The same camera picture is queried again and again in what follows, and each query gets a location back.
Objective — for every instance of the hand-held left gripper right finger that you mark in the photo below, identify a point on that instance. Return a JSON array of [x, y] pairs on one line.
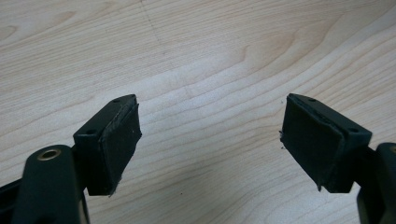
[[323, 146]]

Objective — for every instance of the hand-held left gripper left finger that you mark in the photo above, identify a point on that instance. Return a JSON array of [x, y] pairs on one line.
[[106, 146]]

